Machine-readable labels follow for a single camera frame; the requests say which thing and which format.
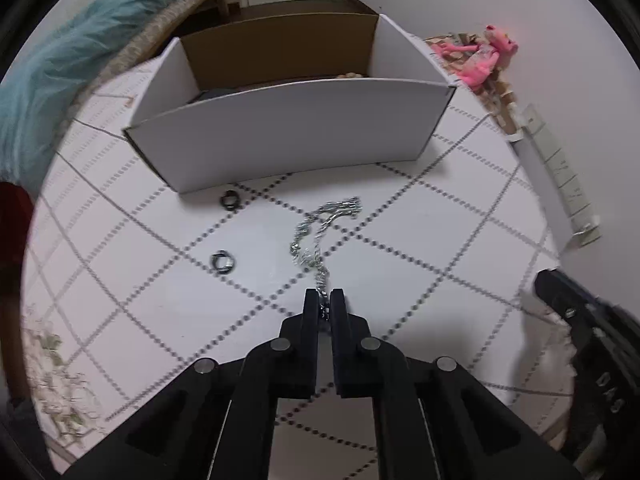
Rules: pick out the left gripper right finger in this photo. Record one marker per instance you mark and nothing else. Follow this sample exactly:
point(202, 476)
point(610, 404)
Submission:
point(364, 366)

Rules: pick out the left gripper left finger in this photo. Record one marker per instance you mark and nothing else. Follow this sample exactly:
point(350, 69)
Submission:
point(286, 367)

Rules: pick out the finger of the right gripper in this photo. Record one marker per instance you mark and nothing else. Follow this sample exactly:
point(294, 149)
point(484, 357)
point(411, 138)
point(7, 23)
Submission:
point(578, 307)

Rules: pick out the white patterned tablecloth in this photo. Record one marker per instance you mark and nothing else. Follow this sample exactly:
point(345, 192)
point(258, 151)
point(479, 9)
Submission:
point(126, 282)

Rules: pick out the checkered cushion stool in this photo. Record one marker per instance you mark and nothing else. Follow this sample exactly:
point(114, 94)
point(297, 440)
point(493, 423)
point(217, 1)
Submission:
point(496, 95)

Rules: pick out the white cardboard box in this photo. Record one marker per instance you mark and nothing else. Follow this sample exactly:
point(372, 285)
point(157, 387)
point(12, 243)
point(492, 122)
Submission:
point(313, 91)

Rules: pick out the pink panther plush toy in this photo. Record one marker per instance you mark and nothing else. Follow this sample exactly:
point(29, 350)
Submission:
point(474, 59)

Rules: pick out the black wristwatch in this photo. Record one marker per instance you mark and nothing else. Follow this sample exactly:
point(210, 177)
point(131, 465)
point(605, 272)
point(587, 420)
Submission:
point(212, 94)

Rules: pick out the teal duvet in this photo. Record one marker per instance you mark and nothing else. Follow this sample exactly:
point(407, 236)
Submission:
point(65, 65)

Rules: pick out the bed with patterned mattress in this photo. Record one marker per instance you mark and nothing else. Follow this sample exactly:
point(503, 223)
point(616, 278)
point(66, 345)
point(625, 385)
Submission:
point(150, 30)

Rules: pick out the white wall socket strip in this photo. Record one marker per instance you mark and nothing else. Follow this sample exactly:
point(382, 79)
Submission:
point(568, 210)

